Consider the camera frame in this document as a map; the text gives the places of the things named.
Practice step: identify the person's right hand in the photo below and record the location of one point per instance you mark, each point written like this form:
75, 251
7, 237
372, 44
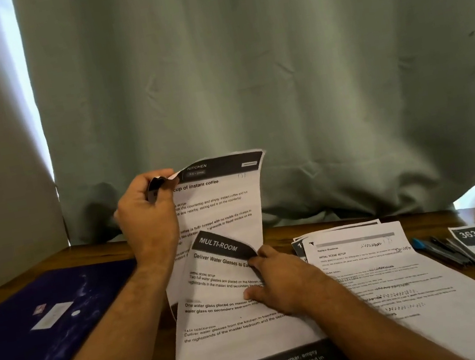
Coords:
292, 282

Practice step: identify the person's left hand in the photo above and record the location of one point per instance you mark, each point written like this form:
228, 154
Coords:
146, 221

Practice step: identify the person's left fingers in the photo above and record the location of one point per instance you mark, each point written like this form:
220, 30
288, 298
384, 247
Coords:
154, 176

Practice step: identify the person's right thumb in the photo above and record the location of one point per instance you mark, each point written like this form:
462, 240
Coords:
260, 295

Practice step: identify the printed sheet with dark footer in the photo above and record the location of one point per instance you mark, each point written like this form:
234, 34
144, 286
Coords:
230, 348

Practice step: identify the printed sheet with curled corner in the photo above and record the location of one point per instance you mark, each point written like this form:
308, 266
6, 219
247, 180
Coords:
222, 198

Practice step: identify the printed sheet with dark header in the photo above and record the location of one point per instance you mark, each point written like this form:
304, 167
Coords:
298, 247

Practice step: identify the wide grey-green curtain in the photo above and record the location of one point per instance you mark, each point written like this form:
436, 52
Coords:
268, 67

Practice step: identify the white text sheet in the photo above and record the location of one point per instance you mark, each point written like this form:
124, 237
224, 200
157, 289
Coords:
422, 291

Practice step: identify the blue pen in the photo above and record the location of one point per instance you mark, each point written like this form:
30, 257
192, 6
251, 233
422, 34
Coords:
423, 244

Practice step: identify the white label sticker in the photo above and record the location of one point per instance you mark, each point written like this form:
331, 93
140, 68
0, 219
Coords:
51, 315

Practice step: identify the black pen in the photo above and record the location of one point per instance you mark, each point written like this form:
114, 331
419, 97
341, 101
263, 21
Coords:
449, 251

